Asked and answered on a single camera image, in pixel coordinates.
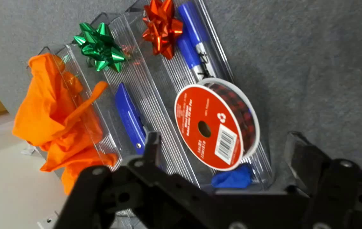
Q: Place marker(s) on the blue marker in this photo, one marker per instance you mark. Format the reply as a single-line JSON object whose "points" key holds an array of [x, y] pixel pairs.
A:
{"points": [[187, 52], [193, 25]]}

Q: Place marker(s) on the blue utility knife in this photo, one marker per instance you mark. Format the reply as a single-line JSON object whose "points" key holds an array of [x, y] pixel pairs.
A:
{"points": [[130, 117]]}

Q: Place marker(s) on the red ribbon roll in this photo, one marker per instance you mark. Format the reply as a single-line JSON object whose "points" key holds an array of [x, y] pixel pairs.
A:
{"points": [[200, 105]]}

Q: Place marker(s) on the red gift bow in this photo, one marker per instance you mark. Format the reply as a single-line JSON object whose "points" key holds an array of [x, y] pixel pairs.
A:
{"points": [[161, 27]]}

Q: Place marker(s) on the orange tissue paper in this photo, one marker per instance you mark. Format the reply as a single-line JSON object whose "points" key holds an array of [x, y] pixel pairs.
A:
{"points": [[50, 111]]}

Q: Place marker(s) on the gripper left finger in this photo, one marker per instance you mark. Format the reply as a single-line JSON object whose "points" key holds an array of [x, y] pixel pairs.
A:
{"points": [[155, 197]]}

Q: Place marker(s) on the green gift bow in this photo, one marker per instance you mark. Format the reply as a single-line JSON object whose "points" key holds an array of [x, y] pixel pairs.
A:
{"points": [[99, 46]]}

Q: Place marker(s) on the clear plastic organizer tray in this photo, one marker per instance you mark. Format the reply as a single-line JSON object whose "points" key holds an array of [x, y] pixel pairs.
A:
{"points": [[155, 95]]}

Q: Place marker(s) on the blue balloon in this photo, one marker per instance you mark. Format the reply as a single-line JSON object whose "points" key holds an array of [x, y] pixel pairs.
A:
{"points": [[231, 178]]}

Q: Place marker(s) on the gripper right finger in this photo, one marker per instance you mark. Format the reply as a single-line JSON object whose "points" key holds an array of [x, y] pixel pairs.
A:
{"points": [[337, 190]]}

